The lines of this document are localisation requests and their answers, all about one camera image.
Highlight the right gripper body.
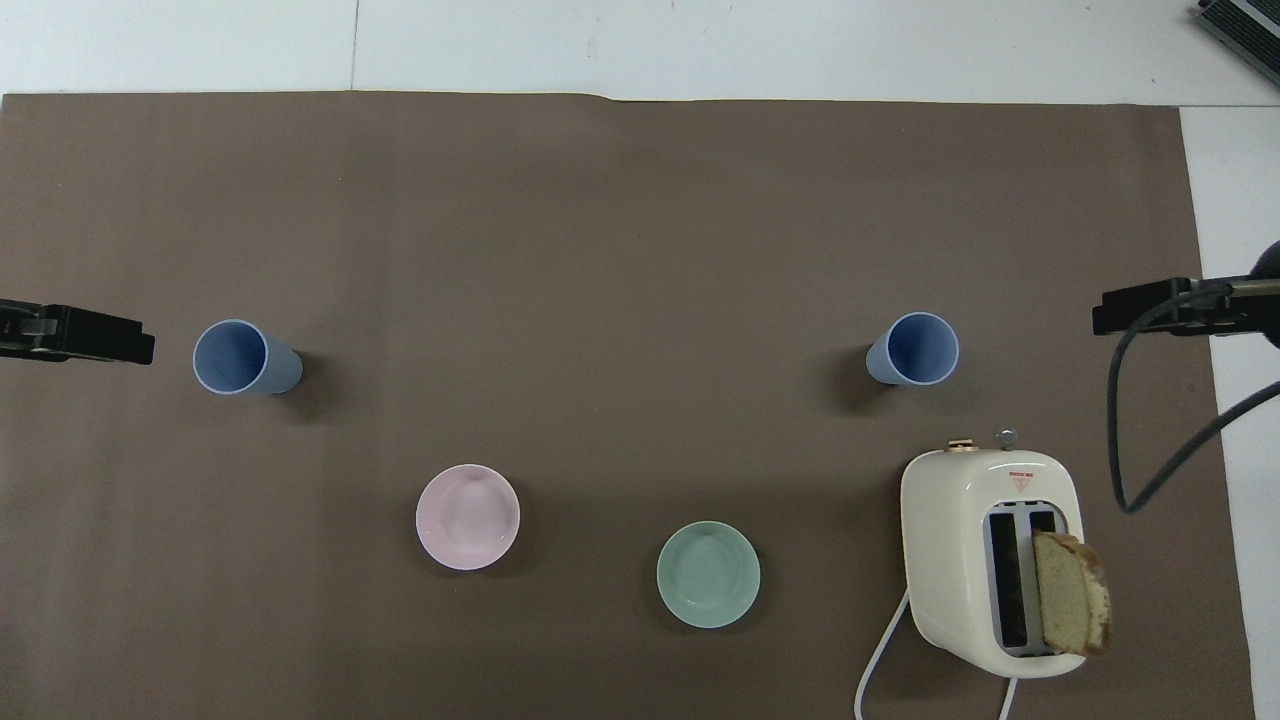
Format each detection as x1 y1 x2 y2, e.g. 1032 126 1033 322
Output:
1214 240 1280 350

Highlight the slice of bread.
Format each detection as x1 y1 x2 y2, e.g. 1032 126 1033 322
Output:
1031 530 1113 659

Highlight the blue cup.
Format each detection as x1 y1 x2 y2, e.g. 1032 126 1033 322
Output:
865 311 961 388
192 319 304 397

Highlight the cream white toaster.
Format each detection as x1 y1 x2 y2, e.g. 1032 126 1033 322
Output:
899 430 1087 681

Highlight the green bowl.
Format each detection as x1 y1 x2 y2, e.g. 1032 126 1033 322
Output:
656 520 762 630

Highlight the pink bowl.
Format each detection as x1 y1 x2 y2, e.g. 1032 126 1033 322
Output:
415 463 522 572

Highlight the black cable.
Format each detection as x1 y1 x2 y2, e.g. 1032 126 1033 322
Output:
1105 281 1280 516

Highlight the white power cord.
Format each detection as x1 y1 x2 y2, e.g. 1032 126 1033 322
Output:
854 588 1020 720

